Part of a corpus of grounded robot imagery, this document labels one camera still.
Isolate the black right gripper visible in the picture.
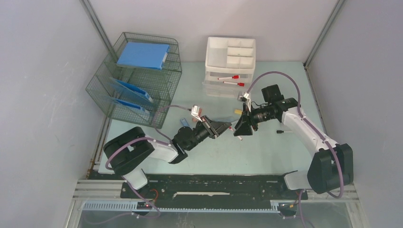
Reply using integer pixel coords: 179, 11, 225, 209
234, 103, 276, 137

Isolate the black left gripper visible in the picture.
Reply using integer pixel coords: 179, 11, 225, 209
186, 115, 230, 151

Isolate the white plastic drawer organizer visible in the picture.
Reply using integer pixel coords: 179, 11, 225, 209
202, 37, 256, 98

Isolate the blue folder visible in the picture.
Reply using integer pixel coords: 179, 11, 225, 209
117, 42, 170, 70
112, 98, 150, 115
109, 77, 153, 103

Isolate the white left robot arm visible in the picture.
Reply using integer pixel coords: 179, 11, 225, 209
103, 116, 232, 198

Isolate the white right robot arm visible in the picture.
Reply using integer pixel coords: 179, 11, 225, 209
234, 85, 354, 199

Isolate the blue transparent correction tape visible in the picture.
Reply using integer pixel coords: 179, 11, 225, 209
180, 118, 190, 127

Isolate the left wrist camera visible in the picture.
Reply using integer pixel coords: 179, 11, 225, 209
191, 105, 202, 122

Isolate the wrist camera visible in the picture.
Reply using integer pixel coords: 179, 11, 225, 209
237, 92, 251, 111
191, 105, 202, 122

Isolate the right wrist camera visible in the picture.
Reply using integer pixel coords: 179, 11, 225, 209
237, 92, 251, 111

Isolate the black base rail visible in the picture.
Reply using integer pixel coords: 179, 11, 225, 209
73, 171, 360, 213

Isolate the green wire mesh rack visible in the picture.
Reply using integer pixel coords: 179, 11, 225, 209
86, 32, 182, 129

